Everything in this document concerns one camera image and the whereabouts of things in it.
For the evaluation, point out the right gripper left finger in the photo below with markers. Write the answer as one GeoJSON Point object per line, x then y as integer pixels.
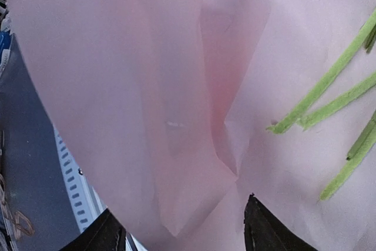
{"type": "Point", "coordinates": [104, 234]}

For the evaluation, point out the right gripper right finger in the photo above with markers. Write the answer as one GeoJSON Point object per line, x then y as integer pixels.
{"type": "Point", "coordinates": [263, 231]}

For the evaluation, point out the blue white fake flower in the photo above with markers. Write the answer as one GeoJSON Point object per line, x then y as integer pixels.
{"type": "Point", "coordinates": [355, 155]}

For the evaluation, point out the pink wrapping paper sheet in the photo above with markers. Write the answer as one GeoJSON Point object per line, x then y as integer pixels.
{"type": "Point", "coordinates": [165, 106]}

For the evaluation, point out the pink rose fake flower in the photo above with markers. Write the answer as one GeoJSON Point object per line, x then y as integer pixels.
{"type": "Point", "coordinates": [326, 80]}

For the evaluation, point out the white fake flower stem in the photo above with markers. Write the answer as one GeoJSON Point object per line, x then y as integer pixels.
{"type": "Point", "coordinates": [338, 103]}

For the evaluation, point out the aluminium front rail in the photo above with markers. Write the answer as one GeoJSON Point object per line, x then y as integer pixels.
{"type": "Point", "coordinates": [85, 202]}

